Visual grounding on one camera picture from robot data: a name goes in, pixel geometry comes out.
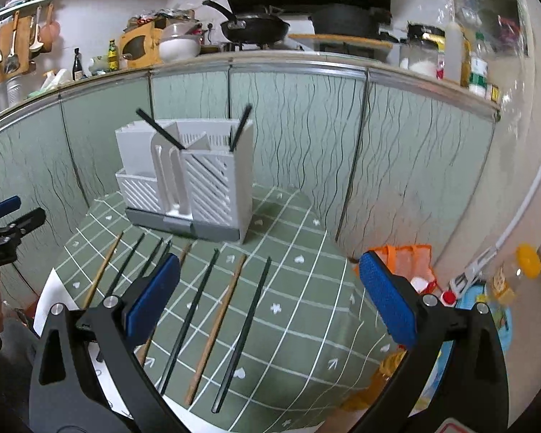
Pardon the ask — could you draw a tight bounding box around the metal canister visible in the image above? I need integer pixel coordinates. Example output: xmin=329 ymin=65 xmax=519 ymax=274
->
xmin=4 ymin=76 xmax=28 ymax=106

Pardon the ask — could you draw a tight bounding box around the black cooking pot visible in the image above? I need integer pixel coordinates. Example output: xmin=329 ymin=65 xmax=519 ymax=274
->
xmin=309 ymin=4 xmax=400 ymax=39

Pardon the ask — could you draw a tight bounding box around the orange mesh bag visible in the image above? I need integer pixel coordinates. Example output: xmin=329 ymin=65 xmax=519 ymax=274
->
xmin=354 ymin=244 xmax=438 ymax=298

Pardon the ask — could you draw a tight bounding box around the hanging wooden board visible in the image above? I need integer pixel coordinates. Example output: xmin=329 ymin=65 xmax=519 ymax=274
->
xmin=0 ymin=16 xmax=34 ymax=84

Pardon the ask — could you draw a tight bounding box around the yellow cap plastic jar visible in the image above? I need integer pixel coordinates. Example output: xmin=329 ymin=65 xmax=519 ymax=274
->
xmin=489 ymin=244 xmax=541 ymax=307

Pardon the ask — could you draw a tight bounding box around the green patterned cabinet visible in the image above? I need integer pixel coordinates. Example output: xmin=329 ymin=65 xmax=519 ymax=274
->
xmin=0 ymin=52 xmax=501 ymax=298

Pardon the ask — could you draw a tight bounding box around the black chopstick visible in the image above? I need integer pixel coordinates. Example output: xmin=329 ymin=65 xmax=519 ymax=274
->
xmin=153 ymin=239 xmax=173 ymax=267
xmin=136 ymin=108 xmax=186 ymax=150
xmin=104 ymin=233 xmax=146 ymax=298
xmin=159 ymin=248 xmax=221 ymax=397
xmin=211 ymin=256 xmax=272 ymax=414
xmin=228 ymin=104 xmax=253 ymax=153
xmin=135 ymin=237 xmax=164 ymax=280

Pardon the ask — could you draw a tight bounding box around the white lidded pot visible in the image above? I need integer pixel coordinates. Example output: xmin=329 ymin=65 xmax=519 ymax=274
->
xmin=158 ymin=22 xmax=206 ymax=63

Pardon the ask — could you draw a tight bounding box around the metal wall rack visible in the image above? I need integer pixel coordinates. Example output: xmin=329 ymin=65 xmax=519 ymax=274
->
xmin=0 ymin=0 xmax=57 ymax=25

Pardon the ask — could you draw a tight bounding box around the white squeeze bottle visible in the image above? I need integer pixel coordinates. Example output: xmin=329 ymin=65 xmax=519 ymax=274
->
xmin=444 ymin=20 xmax=467 ymax=86

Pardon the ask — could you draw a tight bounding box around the yellow oil bottle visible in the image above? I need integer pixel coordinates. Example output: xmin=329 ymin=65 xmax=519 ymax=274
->
xmin=343 ymin=347 xmax=409 ymax=411

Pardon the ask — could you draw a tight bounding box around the green label bottle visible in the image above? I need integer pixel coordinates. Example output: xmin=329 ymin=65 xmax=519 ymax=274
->
xmin=469 ymin=34 xmax=490 ymax=97

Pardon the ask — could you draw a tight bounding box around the hanging pink spoon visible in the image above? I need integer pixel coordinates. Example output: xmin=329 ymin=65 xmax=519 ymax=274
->
xmin=40 ymin=4 xmax=60 ymax=52

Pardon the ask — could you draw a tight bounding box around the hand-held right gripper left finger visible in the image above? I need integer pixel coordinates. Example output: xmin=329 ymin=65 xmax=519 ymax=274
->
xmin=29 ymin=253 xmax=190 ymax=433

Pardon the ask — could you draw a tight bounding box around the green checked tablecloth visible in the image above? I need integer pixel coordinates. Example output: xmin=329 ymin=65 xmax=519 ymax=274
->
xmin=36 ymin=185 xmax=415 ymax=433

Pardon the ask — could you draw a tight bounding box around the white paper sheet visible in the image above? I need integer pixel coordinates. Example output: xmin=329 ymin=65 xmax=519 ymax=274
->
xmin=31 ymin=267 xmax=136 ymax=425

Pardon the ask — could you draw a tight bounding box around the pile of colourful packets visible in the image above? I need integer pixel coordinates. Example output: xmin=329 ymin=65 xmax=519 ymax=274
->
xmin=126 ymin=8 xmax=197 ymax=30

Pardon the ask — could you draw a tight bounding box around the hanging metal spatula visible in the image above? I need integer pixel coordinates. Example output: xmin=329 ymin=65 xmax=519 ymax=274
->
xmin=4 ymin=11 xmax=21 ymax=73

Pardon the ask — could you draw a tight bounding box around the black frying pan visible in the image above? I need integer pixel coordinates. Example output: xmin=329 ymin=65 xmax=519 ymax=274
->
xmin=202 ymin=0 xmax=291 ymax=45

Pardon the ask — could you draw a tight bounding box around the white utensil holder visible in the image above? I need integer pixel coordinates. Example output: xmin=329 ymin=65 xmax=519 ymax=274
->
xmin=115 ymin=118 xmax=254 ymax=242

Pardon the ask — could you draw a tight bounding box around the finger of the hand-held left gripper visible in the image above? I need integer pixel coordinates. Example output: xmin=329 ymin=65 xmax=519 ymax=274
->
xmin=0 ymin=196 xmax=22 ymax=226
xmin=0 ymin=208 xmax=47 ymax=271

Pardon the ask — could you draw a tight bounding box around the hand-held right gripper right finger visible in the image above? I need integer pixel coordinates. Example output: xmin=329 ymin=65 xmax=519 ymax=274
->
xmin=352 ymin=250 xmax=510 ymax=433

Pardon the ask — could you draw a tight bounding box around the yellow box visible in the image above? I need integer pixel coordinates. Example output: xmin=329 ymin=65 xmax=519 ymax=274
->
xmin=118 ymin=25 xmax=163 ymax=70

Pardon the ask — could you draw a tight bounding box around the glass jar black lid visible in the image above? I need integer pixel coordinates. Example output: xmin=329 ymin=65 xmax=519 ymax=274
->
xmin=399 ymin=22 xmax=446 ymax=78

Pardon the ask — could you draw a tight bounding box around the white pipe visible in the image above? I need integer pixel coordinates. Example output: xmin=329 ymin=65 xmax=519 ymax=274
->
xmin=451 ymin=122 xmax=541 ymax=289

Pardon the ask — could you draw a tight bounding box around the wooden cutting board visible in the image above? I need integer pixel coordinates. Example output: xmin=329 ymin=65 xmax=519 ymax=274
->
xmin=289 ymin=32 xmax=400 ymax=50

